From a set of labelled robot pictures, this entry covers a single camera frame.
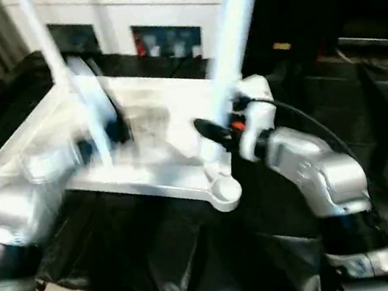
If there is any white plastic table top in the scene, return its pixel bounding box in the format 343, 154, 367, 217
0, 55, 246, 249

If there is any white cabinet with glass doors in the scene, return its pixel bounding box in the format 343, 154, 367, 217
3, 0, 235, 85

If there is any black mat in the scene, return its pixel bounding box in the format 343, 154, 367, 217
0, 0, 388, 291

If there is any dark long metal bar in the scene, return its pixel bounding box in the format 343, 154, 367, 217
337, 29, 388, 59

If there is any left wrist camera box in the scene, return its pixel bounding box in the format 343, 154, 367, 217
63, 50, 136, 170

